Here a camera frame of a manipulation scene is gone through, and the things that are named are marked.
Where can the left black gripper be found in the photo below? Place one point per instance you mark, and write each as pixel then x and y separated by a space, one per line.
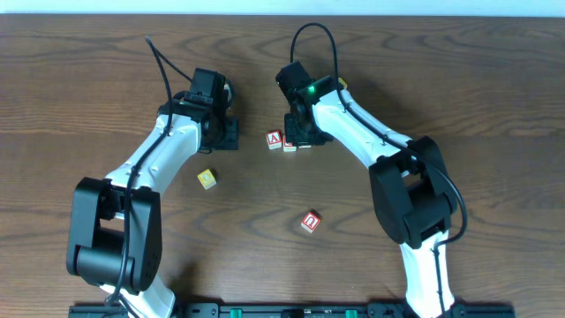
pixel 227 133

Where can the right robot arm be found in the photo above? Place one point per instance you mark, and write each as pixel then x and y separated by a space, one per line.
pixel 413 196

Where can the red letter I block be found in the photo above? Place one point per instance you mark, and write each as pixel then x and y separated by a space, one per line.
pixel 288 146

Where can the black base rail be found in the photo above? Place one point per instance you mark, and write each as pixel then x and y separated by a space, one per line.
pixel 371 310

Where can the yellow block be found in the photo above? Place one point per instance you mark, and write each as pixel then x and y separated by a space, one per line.
pixel 207 179
pixel 343 83

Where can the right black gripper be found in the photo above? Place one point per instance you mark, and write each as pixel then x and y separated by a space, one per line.
pixel 300 132

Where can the yellow block near centre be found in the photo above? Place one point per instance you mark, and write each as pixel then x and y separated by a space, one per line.
pixel 207 179

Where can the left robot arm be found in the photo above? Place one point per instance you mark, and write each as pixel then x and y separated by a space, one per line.
pixel 115 235

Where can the yellow block far side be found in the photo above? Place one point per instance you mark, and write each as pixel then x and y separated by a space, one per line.
pixel 343 83

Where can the red letter A block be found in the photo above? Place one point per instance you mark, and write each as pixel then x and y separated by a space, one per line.
pixel 274 139

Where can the red letter U block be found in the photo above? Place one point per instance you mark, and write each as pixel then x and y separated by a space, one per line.
pixel 310 221

